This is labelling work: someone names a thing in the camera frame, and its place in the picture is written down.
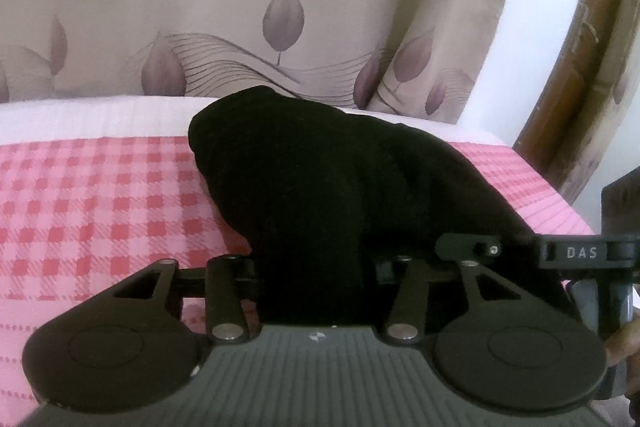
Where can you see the black printed t-shirt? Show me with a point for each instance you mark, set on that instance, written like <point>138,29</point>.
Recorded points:
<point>325,198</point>

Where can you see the pink white checked bedsheet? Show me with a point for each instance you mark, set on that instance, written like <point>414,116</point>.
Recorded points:
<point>92,190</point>

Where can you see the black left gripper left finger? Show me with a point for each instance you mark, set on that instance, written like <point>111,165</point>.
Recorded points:
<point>141,339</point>

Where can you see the person's right hand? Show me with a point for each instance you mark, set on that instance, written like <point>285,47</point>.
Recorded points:
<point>624,345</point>

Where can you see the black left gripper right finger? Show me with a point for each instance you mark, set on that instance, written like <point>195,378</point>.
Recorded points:
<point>489,341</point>

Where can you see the brown wooden door frame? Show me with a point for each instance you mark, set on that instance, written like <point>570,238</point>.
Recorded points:
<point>585,98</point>

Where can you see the beige leaf print curtain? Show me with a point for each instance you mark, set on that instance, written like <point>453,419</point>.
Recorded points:
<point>417,58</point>

